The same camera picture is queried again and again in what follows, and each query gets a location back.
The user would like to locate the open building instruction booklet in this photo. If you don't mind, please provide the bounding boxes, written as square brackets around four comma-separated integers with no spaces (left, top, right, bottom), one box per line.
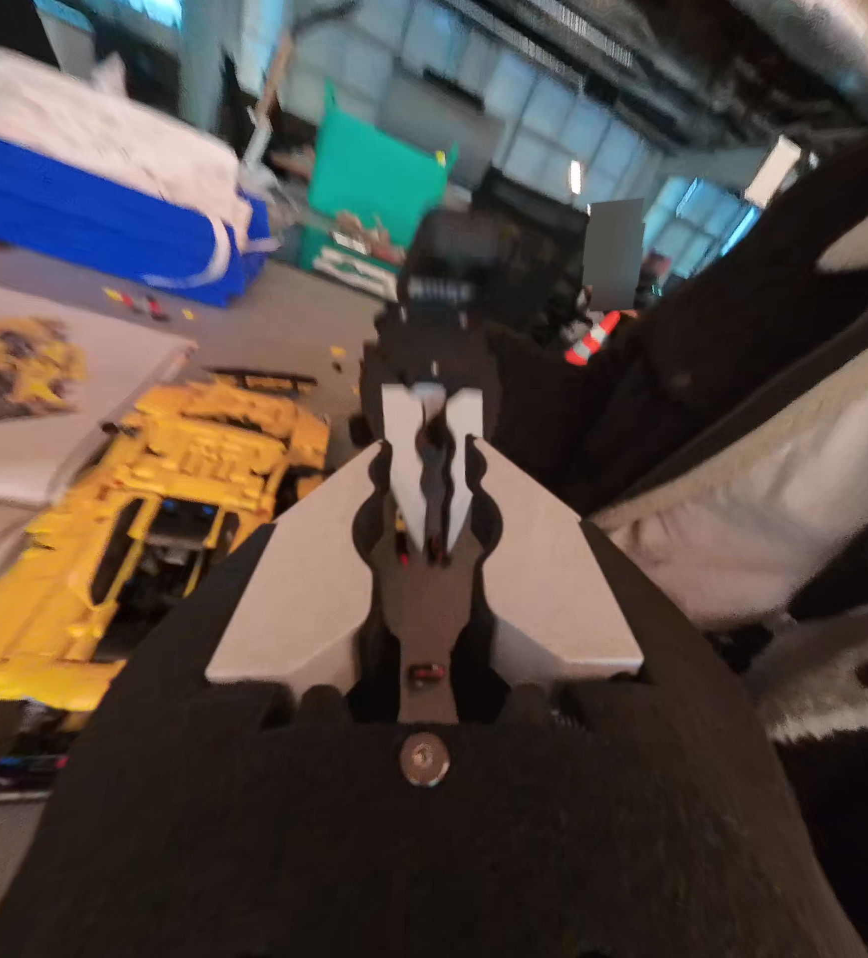
[0,273,199,600]

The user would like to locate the grey desk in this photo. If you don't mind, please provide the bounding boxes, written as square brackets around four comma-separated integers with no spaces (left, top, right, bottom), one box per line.
[0,225,480,958]

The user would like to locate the small wooden model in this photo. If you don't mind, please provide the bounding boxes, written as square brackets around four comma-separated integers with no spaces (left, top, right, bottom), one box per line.
[329,212,408,259]

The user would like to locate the blue plastic bin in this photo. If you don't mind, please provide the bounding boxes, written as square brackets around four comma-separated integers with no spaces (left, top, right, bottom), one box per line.
[0,97,270,308]

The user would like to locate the white printed paper bag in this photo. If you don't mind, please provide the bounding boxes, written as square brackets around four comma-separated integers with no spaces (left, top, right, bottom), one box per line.
[0,45,281,259]

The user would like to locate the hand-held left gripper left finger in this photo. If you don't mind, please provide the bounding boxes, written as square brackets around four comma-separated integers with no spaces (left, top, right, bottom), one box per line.
[205,440,405,721]

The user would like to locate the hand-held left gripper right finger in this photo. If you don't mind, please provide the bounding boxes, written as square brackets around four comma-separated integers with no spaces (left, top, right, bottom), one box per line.
[455,436,644,721]

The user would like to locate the green white booklet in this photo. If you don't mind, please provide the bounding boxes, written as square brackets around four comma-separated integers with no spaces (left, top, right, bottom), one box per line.
[297,225,405,302]

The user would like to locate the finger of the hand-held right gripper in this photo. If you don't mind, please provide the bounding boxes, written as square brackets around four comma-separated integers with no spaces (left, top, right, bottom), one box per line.
[380,385,432,556]
[443,389,487,552]

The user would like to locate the orange traffic cone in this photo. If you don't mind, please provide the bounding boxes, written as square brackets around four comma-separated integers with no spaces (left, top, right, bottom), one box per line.
[565,310,622,368]

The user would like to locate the yellow toy brick car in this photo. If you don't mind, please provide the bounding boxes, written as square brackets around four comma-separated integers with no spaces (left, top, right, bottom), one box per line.
[0,370,332,794]

